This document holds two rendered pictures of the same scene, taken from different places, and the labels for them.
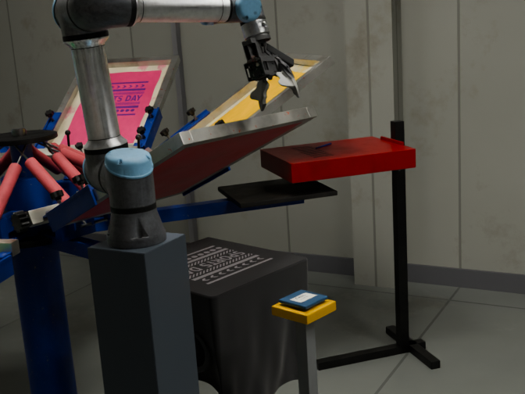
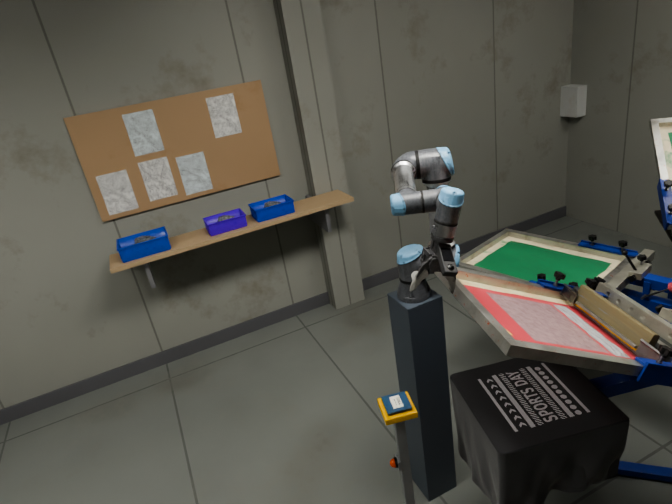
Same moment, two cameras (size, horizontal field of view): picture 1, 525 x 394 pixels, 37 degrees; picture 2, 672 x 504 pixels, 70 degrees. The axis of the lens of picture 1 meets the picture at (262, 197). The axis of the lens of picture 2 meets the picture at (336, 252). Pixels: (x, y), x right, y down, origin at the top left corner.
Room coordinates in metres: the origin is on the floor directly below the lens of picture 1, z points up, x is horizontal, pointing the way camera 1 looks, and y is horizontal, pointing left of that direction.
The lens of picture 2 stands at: (2.90, -1.32, 2.32)
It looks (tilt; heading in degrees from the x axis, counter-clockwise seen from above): 24 degrees down; 130
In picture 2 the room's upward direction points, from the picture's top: 10 degrees counter-clockwise
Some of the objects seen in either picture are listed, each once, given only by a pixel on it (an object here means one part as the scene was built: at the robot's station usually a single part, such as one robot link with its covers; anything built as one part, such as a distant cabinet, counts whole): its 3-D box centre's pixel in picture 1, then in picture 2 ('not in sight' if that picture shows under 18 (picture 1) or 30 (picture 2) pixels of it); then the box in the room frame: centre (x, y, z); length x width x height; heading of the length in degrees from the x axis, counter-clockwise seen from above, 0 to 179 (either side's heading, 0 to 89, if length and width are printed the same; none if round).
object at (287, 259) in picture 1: (209, 263); (531, 394); (2.48, 0.19, 0.95); 0.48 x 0.44 x 0.01; 47
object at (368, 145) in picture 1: (335, 158); not in sight; (3.65, -0.36, 1.06); 0.61 x 0.46 x 0.12; 107
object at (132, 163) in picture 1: (129, 177); (412, 261); (1.93, 0.33, 1.37); 0.13 x 0.12 x 0.14; 31
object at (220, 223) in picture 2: not in sight; (225, 221); (0.07, 0.82, 1.17); 0.29 x 0.20 x 0.10; 61
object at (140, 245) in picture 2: not in sight; (144, 244); (-0.21, 0.30, 1.18); 0.35 x 0.24 x 0.11; 61
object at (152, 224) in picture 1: (134, 221); (413, 285); (1.92, 0.33, 1.25); 0.15 x 0.15 x 0.10
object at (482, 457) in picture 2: (265, 338); (476, 450); (2.32, 0.02, 0.74); 0.45 x 0.03 x 0.43; 137
